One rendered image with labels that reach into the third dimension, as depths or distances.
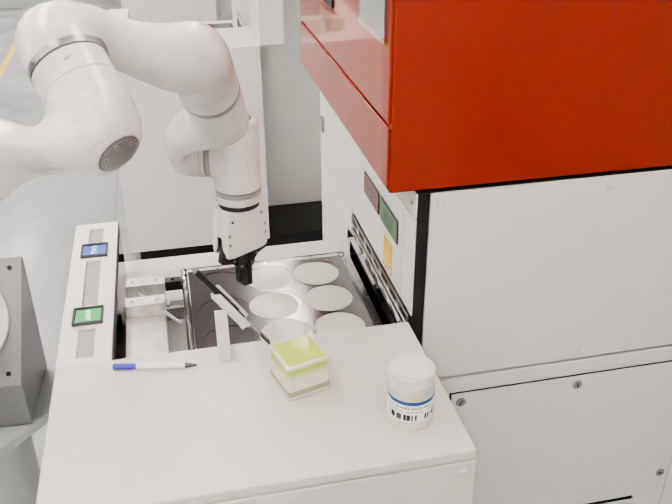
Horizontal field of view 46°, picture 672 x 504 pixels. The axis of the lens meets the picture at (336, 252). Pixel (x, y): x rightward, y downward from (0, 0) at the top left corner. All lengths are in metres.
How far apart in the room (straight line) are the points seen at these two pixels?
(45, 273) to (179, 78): 2.74
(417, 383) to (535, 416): 0.59
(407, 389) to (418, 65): 0.49
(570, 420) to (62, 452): 1.03
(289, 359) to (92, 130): 0.49
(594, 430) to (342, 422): 0.74
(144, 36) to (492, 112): 0.58
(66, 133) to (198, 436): 0.50
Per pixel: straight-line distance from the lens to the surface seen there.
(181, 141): 1.32
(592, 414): 1.78
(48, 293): 3.59
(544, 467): 1.83
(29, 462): 1.69
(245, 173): 1.41
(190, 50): 1.06
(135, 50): 1.06
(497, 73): 1.31
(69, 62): 1.02
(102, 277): 1.67
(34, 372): 1.59
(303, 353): 1.26
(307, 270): 1.74
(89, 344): 1.48
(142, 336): 1.61
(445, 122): 1.30
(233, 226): 1.45
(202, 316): 1.61
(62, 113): 1.00
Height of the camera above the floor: 1.77
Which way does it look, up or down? 29 degrees down
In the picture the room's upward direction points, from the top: straight up
